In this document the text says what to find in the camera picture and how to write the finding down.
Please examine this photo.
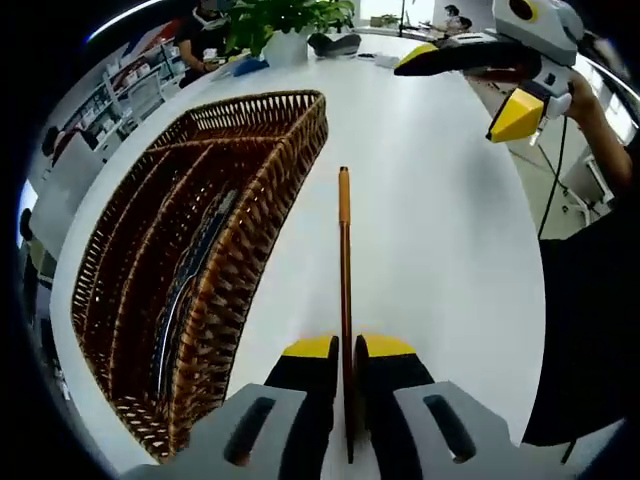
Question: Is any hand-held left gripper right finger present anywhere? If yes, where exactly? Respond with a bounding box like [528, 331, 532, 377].
[352, 333, 576, 480]

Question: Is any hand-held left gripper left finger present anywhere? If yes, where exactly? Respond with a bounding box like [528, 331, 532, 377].
[122, 334, 342, 480]

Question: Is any brown wooden chopstick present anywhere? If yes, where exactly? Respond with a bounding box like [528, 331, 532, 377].
[337, 166, 357, 464]

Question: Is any brown wicker utensil storage tray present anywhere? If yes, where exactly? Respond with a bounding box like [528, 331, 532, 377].
[70, 88, 330, 464]

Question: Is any white storage shelf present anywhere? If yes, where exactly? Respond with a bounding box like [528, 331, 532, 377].
[69, 39, 181, 151]

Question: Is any person's right hand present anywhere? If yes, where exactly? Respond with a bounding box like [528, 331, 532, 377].
[563, 69, 601, 121]

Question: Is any white power adapter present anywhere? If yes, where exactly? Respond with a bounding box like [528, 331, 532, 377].
[357, 49, 401, 70]

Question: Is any black grey device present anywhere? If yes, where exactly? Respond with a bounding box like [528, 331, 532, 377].
[307, 32, 363, 59]

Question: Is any white plant pot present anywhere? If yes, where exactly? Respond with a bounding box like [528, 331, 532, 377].
[262, 29, 310, 67]

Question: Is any person's black shirt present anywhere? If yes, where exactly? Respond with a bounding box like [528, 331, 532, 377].
[519, 144, 640, 449]

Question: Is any green leafy plant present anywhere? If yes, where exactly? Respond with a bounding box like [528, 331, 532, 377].
[219, 0, 356, 56]

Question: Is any blue cloth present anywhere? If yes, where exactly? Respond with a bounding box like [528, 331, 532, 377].
[232, 58, 269, 77]

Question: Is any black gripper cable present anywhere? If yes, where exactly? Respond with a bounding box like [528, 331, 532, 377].
[537, 115, 569, 239]

